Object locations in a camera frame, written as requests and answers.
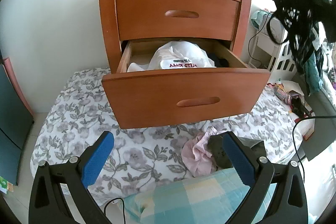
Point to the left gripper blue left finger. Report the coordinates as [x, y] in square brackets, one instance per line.
[47, 201]

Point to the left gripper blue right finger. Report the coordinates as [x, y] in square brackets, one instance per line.
[288, 203]

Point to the grey garment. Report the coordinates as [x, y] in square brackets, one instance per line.
[214, 145]

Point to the pink garment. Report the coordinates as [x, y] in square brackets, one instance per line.
[197, 157]

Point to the black lace garment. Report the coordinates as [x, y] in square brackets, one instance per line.
[300, 18]

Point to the wooden drawer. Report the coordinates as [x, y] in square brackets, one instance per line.
[140, 19]
[177, 96]

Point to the white hello kitty sock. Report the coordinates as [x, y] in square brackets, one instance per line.
[177, 64]

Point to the teal yellow plaid blanket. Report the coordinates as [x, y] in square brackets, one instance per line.
[207, 199]

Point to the dark blue cabinet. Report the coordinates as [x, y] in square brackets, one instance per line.
[15, 122]

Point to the floral bed sheet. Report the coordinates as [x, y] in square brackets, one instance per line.
[143, 158]

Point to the black toy on towel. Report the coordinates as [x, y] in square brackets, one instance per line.
[298, 108]

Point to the colourful toy pile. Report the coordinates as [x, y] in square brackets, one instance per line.
[287, 90]

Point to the teal hanging garment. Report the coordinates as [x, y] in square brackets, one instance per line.
[314, 71]

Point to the black bundle in drawer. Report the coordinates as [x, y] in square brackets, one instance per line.
[218, 61]

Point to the white dollhouse shelf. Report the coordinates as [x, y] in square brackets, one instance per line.
[269, 49]

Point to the white garment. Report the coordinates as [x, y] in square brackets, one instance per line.
[175, 50]

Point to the wooden nightstand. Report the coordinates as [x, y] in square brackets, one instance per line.
[113, 43]

